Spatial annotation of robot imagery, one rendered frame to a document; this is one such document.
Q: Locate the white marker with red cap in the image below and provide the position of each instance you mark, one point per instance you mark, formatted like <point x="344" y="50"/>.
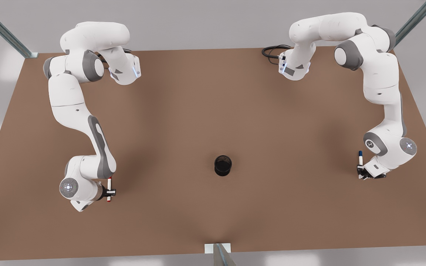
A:
<point x="109" y="188"/>

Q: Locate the white marker with blue cap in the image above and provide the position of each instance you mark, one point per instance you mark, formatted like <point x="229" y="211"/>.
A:
<point x="360" y="159"/>

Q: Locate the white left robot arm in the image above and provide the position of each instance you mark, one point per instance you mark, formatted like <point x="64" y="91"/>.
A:
<point x="381" y="81"/>

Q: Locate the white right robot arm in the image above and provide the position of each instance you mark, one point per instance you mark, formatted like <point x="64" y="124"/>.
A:
<point x="68" y="92"/>

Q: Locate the black mesh pen cup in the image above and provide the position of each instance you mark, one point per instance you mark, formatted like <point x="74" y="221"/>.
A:
<point x="223" y="165"/>

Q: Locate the silver frame post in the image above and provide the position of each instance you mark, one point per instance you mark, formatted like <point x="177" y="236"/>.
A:
<point x="414" y="20"/>
<point x="220" y="255"/>
<point x="2" y="29"/>

